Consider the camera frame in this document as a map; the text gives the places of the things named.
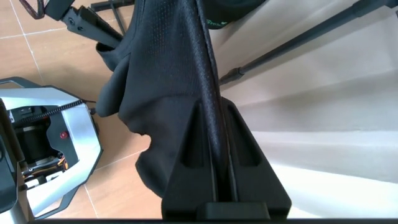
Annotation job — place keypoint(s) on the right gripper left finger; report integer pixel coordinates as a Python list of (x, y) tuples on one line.
[(189, 183)]

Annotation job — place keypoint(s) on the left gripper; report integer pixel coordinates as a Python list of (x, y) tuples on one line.
[(59, 7)]

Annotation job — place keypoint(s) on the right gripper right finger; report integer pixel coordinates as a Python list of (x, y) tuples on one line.
[(258, 183)]

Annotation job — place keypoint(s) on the black garment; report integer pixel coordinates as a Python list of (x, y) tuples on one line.
[(161, 62)]

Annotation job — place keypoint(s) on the black shorts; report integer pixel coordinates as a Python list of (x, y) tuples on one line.
[(224, 12)]

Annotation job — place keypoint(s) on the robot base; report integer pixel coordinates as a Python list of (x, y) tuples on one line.
[(77, 130)]

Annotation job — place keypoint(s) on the black clothes rack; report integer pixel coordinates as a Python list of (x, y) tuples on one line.
[(311, 35)]

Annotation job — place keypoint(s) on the white curtain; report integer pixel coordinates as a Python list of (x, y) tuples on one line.
[(326, 109)]

